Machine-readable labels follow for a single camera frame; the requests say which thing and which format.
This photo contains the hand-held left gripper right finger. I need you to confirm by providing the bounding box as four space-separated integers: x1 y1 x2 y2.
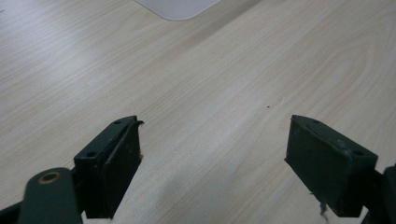
284 114 379 218

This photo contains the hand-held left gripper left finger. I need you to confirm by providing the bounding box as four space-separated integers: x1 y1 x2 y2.
73 115 145 220

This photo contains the white flat board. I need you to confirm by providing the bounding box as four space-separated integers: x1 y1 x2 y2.
134 0 222 21

